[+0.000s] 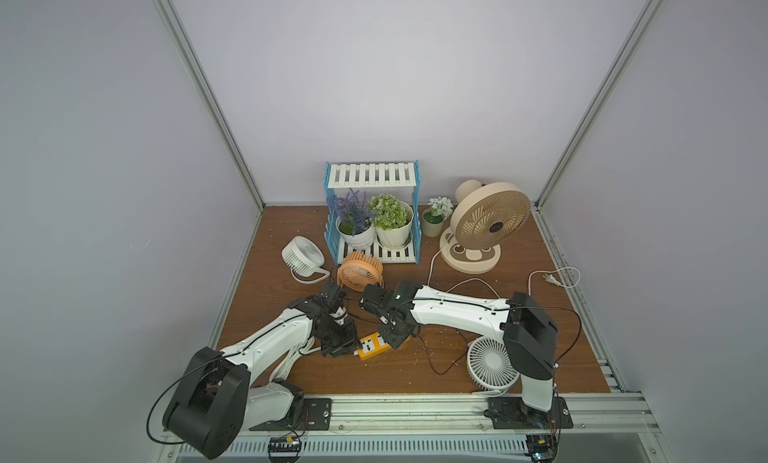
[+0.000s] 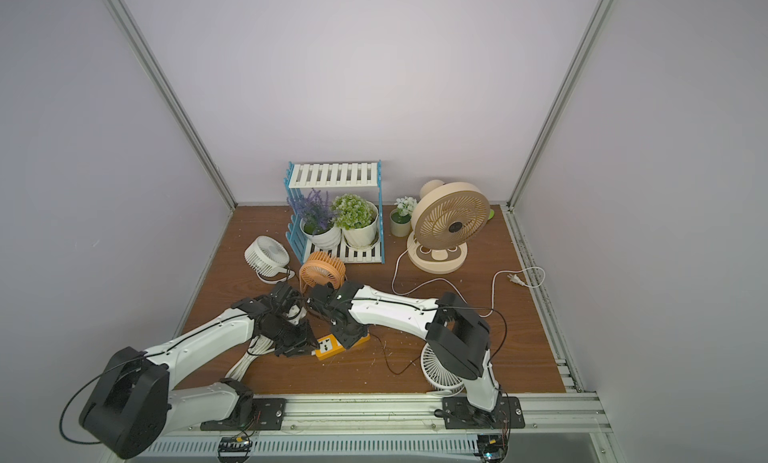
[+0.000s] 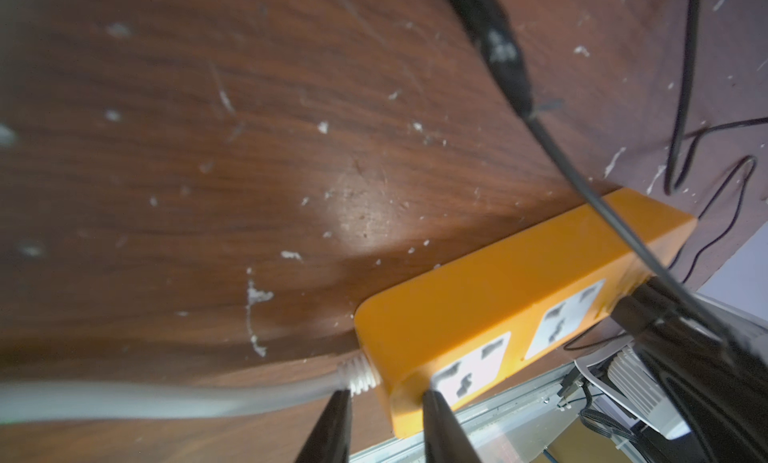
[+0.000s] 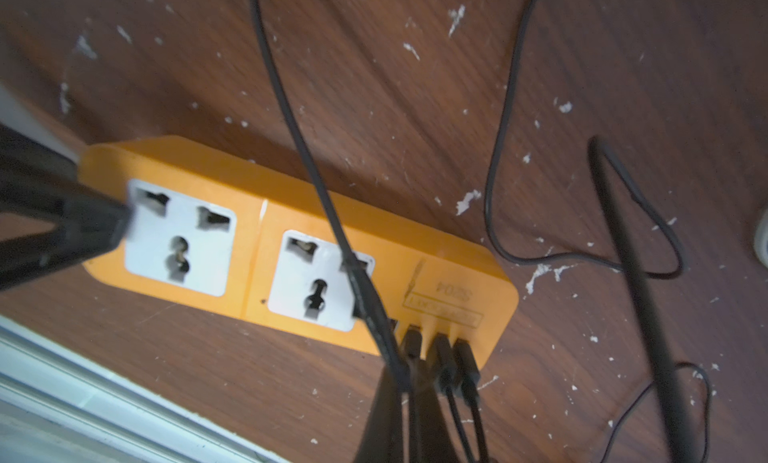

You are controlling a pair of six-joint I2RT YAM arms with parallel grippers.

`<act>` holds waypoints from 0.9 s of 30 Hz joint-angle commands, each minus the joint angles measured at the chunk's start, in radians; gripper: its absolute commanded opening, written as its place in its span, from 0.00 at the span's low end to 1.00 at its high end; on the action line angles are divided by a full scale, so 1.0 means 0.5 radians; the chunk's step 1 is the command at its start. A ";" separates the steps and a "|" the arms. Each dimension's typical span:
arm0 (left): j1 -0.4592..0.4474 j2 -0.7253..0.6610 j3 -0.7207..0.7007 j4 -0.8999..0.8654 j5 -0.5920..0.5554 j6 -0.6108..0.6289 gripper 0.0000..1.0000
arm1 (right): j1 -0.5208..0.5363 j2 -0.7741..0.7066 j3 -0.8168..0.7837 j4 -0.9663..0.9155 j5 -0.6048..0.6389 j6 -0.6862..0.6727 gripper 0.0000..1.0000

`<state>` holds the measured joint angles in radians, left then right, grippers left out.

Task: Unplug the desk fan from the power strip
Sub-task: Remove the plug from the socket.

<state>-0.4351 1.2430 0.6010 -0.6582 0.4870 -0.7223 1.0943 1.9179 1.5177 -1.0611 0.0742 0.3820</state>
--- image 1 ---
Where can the yellow power strip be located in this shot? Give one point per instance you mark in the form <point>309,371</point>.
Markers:
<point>370,346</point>

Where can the white small fan left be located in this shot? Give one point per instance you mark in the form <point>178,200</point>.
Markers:
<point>305,261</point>

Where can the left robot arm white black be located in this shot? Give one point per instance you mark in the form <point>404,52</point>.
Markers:
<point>215,399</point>

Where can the large beige desk fan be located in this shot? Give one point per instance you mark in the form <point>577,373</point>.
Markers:
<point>485,216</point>

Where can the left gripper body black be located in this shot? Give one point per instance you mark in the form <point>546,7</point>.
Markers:
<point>339,337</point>

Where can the lavender plant white pot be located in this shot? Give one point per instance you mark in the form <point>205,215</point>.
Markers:
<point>354,219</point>

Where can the aluminium front rail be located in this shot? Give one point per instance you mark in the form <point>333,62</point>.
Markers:
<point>449,424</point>

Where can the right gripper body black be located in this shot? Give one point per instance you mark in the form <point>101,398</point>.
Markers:
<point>393,326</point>

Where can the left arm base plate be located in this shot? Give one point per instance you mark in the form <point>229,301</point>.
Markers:
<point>311,414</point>

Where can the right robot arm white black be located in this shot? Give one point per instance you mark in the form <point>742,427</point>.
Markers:
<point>525,329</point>

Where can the blue white plant shelf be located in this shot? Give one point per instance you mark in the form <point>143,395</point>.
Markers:
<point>401,179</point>

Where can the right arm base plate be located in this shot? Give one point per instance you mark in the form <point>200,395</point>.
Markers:
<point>507,412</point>

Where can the black usb cable white fan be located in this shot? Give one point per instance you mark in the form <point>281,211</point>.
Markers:
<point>450,353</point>

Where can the small white flower pot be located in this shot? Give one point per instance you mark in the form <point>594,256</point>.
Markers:
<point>438,211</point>

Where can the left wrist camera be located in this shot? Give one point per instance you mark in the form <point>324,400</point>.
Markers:
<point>333,301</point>

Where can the orange small desk fan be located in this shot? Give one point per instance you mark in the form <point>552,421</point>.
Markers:
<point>359,270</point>

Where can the white round fan front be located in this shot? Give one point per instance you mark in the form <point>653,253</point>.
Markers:
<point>489,367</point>

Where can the green plant white pot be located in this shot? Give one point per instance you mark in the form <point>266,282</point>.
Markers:
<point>392,219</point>

